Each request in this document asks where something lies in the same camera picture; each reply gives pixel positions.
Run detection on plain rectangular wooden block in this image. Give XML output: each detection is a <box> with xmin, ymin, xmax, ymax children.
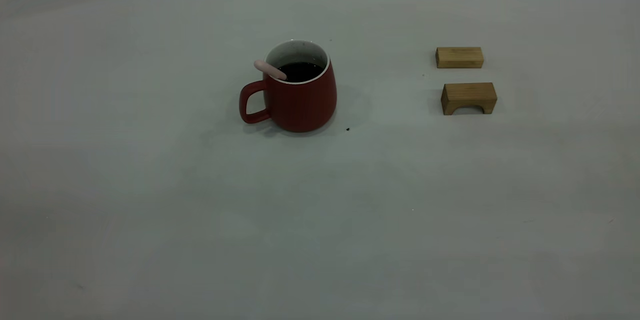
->
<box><xmin>435</xmin><ymin>47</ymin><xmax>485</xmax><ymax>69</ymax></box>

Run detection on arched wooden block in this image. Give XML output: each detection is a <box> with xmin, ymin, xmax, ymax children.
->
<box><xmin>440</xmin><ymin>82</ymin><xmax>498</xmax><ymax>116</ymax></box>

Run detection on red ceramic mug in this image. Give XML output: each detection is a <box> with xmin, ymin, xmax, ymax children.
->
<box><xmin>239</xmin><ymin>39</ymin><xmax>338</xmax><ymax>133</ymax></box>

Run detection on pink-handled metal spoon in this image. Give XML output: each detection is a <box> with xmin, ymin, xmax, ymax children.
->
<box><xmin>254</xmin><ymin>59</ymin><xmax>289</xmax><ymax>82</ymax></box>

